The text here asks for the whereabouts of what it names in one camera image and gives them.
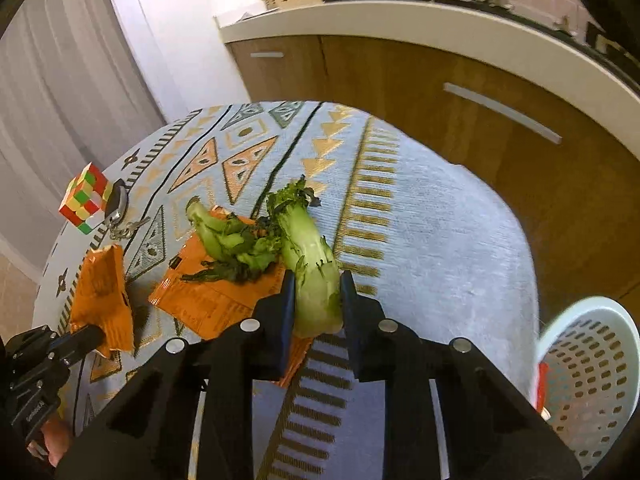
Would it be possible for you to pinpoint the orange packet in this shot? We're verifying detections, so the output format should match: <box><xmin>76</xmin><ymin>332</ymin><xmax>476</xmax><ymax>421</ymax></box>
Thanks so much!
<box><xmin>149</xmin><ymin>209</ymin><xmax>315</xmax><ymax>388</ymax></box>
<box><xmin>69</xmin><ymin>244</ymin><xmax>136</xmax><ymax>358</ymax></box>

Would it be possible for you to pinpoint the narrow wooden cabinet door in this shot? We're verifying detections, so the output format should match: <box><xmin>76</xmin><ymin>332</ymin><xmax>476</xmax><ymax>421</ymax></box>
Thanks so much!
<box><xmin>225</xmin><ymin>35</ymin><xmax>326</xmax><ymax>104</ymax></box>

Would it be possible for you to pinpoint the wide wooden cabinet door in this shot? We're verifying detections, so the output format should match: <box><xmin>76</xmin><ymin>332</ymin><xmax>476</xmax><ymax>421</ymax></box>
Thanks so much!
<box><xmin>320</xmin><ymin>35</ymin><xmax>640</xmax><ymax>306</ymax></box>

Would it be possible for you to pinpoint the person's left hand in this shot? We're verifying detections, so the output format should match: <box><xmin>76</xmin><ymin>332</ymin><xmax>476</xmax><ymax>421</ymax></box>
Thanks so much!
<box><xmin>27</xmin><ymin>415</ymin><xmax>72</xmax><ymax>467</ymax></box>

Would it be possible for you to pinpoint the colourful puzzle cube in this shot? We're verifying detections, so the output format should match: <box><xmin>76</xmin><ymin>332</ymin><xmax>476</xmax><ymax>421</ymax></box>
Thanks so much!
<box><xmin>58</xmin><ymin>162</ymin><xmax>115</xmax><ymax>234</ymax></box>

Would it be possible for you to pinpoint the car key with keyring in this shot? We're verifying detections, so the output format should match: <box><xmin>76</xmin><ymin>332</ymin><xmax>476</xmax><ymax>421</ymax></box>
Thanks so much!
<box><xmin>102</xmin><ymin>179</ymin><xmax>151</xmax><ymax>242</ymax></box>

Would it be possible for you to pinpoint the green bok choy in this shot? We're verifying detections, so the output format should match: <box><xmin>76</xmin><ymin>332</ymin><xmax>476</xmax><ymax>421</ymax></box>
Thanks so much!
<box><xmin>266</xmin><ymin>176</ymin><xmax>346</xmax><ymax>338</ymax></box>
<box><xmin>180</xmin><ymin>197</ymin><xmax>283</xmax><ymax>282</ymax></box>

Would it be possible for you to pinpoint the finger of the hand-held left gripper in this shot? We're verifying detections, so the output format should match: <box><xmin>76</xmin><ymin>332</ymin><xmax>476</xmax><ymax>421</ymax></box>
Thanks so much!
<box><xmin>47</xmin><ymin>324</ymin><xmax>106</xmax><ymax>367</ymax></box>

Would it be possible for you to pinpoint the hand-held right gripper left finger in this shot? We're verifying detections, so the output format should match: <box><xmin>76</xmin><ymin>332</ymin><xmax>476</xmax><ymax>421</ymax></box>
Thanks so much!
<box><xmin>55</xmin><ymin>270</ymin><xmax>301</xmax><ymax>480</ymax></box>

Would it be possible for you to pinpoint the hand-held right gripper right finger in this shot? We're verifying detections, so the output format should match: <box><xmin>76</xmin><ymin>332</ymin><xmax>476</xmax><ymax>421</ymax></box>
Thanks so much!
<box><xmin>340</xmin><ymin>270</ymin><xmax>583</xmax><ymax>480</ymax></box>

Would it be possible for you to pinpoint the light blue plastic basket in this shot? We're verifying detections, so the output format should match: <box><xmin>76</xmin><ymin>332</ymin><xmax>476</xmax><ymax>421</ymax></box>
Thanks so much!
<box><xmin>535</xmin><ymin>296</ymin><xmax>640</xmax><ymax>478</ymax></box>

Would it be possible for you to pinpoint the flat orange packet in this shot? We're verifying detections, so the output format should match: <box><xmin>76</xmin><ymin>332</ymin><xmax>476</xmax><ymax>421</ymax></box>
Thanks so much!
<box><xmin>149</xmin><ymin>209</ymin><xmax>315</xmax><ymax>388</ymax></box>

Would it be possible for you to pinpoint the patterned blue tablecloth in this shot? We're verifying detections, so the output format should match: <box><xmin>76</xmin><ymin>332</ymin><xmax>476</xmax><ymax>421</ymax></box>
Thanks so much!
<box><xmin>32</xmin><ymin>101</ymin><xmax>543</xmax><ymax>480</ymax></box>

